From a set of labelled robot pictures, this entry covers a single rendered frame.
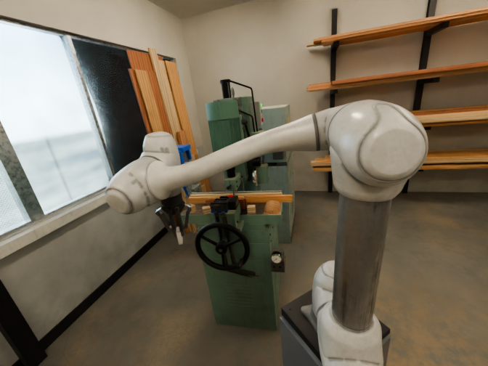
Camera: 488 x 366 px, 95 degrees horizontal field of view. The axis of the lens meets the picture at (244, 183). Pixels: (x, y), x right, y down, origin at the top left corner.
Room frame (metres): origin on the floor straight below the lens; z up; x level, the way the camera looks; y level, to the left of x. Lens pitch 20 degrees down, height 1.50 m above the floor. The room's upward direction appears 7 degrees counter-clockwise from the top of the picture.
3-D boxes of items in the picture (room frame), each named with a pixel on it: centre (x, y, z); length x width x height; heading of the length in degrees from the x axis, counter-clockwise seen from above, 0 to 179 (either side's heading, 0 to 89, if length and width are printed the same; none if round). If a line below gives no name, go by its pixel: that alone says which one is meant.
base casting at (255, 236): (1.41, 0.04, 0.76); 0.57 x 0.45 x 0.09; 167
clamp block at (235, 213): (1.11, 0.12, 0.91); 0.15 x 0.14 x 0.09; 77
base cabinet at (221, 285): (1.41, 0.04, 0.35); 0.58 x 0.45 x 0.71; 167
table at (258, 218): (1.19, 0.10, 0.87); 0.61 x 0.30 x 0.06; 77
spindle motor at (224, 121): (1.29, 0.07, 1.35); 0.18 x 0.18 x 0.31
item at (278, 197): (1.29, 0.05, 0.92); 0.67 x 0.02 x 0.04; 77
